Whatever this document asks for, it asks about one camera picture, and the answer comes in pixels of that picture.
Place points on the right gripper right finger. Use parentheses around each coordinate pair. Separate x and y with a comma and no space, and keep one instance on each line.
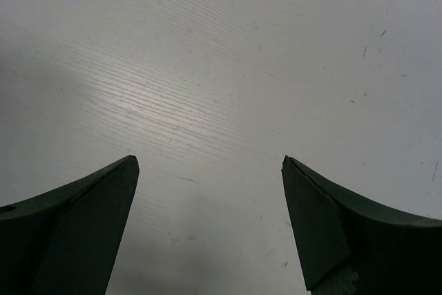
(349,244)

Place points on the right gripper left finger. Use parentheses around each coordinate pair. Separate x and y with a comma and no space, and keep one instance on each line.
(65,241)

